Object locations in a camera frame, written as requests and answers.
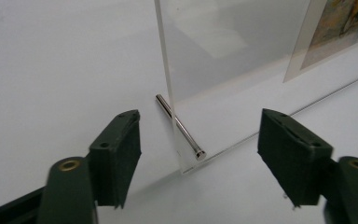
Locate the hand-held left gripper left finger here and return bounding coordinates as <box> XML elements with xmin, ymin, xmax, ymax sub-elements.
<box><xmin>87</xmin><ymin>109</ymin><xmax>143</xmax><ymax>209</ymax></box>

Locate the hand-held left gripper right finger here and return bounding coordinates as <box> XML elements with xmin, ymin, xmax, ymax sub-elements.
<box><xmin>256</xmin><ymin>107</ymin><xmax>334</xmax><ymax>209</ymax></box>

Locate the silver metal frame pin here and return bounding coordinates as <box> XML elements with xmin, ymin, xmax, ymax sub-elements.
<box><xmin>155</xmin><ymin>93</ymin><xmax>207</xmax><ymax>161</ymax></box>

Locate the colourful photo print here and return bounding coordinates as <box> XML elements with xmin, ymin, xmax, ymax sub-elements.
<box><xmin>282</xmin><ymin>0</ymin><xmax>358</xmax><ymax>84</ymax></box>

